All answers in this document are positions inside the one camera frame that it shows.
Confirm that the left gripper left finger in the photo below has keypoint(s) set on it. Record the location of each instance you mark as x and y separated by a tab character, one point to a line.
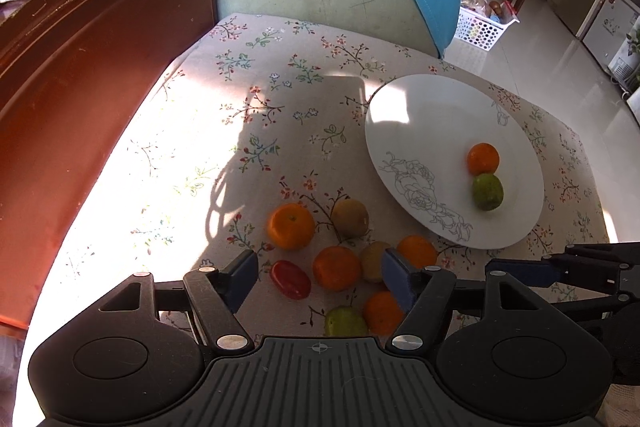
208	299

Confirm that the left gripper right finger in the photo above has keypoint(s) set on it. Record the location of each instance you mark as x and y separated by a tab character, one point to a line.
427	296

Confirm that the orange mandarin large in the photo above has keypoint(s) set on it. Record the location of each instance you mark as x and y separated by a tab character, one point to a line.
418	251

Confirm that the yellowish jujube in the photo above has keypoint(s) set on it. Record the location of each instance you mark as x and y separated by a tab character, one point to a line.
371	261

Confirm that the red cherry tomato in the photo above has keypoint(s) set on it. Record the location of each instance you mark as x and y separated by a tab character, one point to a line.
290	280

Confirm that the brownish green jujube top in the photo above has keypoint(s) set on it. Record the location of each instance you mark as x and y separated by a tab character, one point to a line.
350	218

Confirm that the green lime fruit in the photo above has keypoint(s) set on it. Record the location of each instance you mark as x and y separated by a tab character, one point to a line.
487	192

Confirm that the floral tablecloth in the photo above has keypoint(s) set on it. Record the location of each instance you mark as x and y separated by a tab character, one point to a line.
259	113

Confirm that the white floral plate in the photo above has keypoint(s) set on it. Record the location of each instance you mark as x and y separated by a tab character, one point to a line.
419	130

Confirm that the white perforated plastic basket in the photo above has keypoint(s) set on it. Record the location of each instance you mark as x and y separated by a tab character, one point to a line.
481	31

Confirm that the red wooden cabinet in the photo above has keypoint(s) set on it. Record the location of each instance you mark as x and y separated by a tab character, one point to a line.
73	73

